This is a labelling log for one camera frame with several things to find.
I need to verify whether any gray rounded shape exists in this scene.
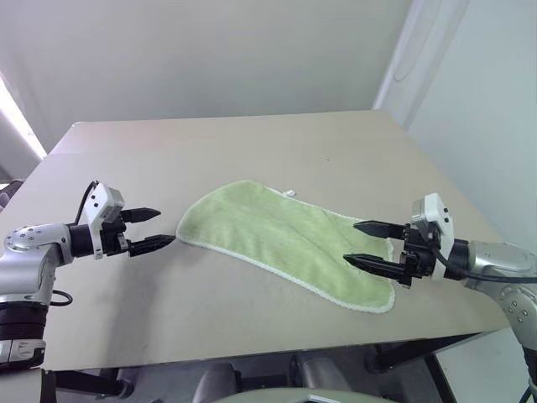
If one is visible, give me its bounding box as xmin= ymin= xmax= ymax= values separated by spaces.
xmin=191 ymin=363 xmax=241 ymax=403

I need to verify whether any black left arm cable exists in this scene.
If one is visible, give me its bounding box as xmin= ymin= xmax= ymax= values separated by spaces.
xmin=49 ymin=180 xmax=100 ymax=306

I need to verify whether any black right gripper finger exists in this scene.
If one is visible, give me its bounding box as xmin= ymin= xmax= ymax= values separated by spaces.
xmin=353 ymin=220 xmax=406 ymax=241
xmin=342 ymin=253 xmax=404 ymax=283

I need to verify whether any thin white wall cable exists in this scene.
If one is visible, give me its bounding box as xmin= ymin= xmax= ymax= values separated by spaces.
xmin=392 ymin=0 xmax=446 ymax=83

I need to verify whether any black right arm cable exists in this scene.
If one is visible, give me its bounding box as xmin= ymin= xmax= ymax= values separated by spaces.
xmin=425 ymin=241 xmax=537 ymax=283

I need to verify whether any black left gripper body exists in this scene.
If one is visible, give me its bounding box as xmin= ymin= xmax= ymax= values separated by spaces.
xmin=99 ymin=208 xmax=132 ymax=258

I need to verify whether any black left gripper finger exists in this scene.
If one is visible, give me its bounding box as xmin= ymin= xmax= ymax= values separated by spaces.
xmin=121 ymin=207 xmax=162 ymax=224
xmin=127 ymin=233 xmax=175 ymax=259

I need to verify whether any black metal table frame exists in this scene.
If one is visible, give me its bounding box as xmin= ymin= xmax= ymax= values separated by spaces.
xmin=39 ymin=330 xmax=511 ymax=403

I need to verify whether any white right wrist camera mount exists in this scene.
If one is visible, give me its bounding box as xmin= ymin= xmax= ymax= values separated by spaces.
xmin=409 ymin=192 xmax=456 ymax=280

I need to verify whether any light green towel white trim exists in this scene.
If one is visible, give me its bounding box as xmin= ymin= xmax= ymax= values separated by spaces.
xmin=175 ymin=179 xmax=397 ymax=315

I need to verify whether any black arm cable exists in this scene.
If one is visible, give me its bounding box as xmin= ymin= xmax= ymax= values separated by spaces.
xmin=425 ymin=241 xmax=537 ymax=283
xmin=49 ymin=180 xmax=100 ymax=306

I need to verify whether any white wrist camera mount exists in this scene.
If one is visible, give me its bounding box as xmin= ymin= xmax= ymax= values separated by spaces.
xmin=409 ymin=192 xmax=456 ymax=280
xmin=81 ymin=181 xmax=126 ymax=260

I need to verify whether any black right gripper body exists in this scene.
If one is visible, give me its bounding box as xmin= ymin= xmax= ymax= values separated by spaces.
xmin=395 ymin=221 xmax=442 ymax=289

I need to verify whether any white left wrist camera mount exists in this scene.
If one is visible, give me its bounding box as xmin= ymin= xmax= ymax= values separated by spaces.
xmin=81 ymin=181 xmax=126 ymax=260

